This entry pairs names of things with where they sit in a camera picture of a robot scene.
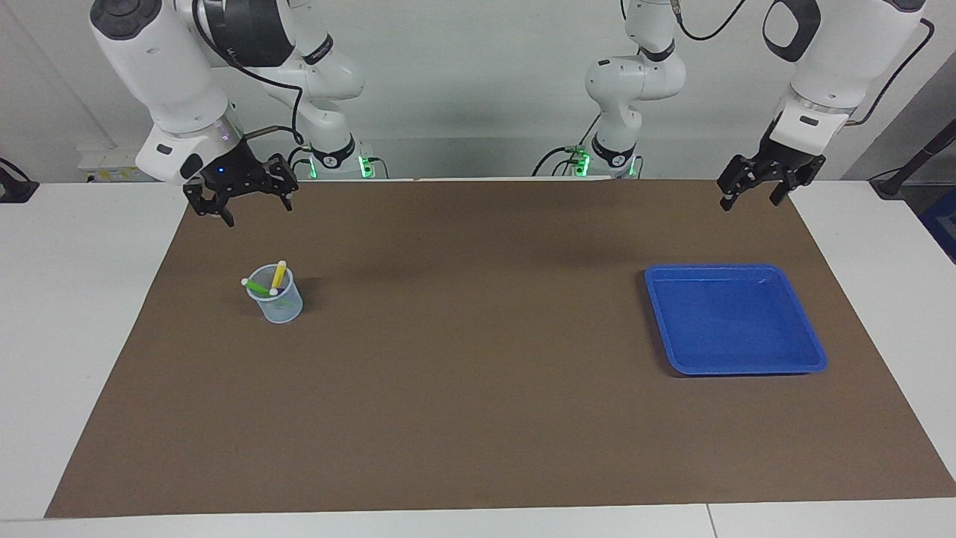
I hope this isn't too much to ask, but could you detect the pale blue mesh pen cup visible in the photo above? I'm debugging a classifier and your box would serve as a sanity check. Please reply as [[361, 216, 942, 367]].
[[246, 265, 304, 325]]

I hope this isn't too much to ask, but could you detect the blue plastic tray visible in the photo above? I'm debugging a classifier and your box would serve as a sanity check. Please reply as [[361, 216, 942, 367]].
[[644, 263, 828, 377]]

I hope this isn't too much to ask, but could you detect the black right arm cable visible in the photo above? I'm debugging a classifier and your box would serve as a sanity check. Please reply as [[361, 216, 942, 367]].
[[193, 0, 307, 146]]

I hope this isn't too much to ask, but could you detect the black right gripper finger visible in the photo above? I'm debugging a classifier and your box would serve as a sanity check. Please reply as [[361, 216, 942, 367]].
[[258, 154, 299, 213], [184, 179, 236, 228]]

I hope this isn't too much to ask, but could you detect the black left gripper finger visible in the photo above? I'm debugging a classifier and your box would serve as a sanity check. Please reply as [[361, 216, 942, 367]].
[[769, 168, 806, 208], [717, 154, 764, 212]]

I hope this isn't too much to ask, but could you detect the blue box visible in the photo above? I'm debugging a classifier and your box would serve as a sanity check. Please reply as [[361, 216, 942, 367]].
[[919, 187, 956, 264]]

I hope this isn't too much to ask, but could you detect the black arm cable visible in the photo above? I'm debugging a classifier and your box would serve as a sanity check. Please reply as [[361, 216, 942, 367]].
[[193, 0, 307, 146], [674, 0, 936, 126]]

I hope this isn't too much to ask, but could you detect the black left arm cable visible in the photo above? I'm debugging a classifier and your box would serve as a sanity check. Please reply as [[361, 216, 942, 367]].
[[674, 0, 936, 126]]

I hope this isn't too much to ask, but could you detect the black table clamp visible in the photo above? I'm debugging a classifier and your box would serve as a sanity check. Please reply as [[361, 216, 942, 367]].
[[0, 158, 40, 204]]

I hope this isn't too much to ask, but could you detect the black stand leg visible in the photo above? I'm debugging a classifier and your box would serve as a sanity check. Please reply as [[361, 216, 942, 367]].
[[869, 120, 956, 200]]

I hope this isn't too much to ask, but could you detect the brown table mat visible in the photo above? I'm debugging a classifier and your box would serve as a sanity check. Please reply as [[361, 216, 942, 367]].
[[43, 178, 956, 519]]

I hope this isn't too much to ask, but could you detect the white power strip box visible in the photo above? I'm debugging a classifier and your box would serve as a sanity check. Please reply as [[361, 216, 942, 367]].
[[77, 144, 161, 183]]

